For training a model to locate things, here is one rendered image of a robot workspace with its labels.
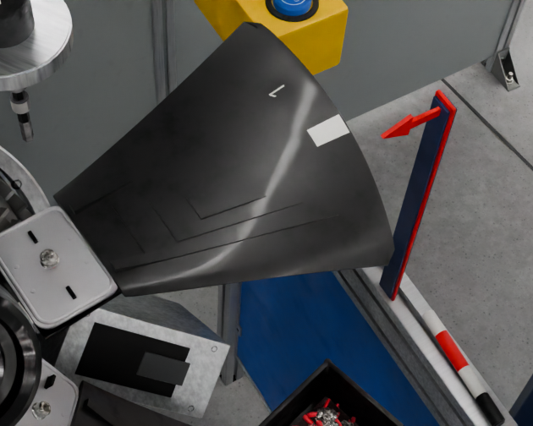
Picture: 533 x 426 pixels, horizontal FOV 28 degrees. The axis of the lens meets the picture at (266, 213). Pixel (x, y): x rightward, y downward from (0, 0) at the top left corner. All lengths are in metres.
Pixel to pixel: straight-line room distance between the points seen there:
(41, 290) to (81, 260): 0.04
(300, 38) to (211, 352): 0.35
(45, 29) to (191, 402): 0.48
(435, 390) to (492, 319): 1.03
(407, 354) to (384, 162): 1.20
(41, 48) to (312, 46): 0.60
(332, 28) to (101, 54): 0.70
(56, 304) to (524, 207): 1.68
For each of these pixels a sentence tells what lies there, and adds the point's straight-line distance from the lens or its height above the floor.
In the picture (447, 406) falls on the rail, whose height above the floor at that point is 0.83.
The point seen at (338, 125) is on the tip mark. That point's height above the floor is 1.20.
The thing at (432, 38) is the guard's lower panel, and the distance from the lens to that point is 2.29.
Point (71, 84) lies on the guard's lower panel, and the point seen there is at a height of 0.52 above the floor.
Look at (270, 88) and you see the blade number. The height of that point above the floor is 1.21.
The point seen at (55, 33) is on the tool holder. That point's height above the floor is 1.45.
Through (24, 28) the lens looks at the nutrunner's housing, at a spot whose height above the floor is 1.46.
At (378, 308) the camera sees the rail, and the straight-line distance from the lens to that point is 1.19.
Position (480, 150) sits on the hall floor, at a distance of 2.40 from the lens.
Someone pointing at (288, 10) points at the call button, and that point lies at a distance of 1.10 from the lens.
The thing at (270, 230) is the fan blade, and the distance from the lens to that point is 0.80.
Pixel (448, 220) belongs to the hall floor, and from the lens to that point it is 2.28.
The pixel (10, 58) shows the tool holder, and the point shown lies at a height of 1.45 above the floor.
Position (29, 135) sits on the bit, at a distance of 0.64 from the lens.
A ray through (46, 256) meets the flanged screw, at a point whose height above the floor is 1.21.
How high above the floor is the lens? 1.87
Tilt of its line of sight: 57 degrees down
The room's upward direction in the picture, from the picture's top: 6 degrees clockwise
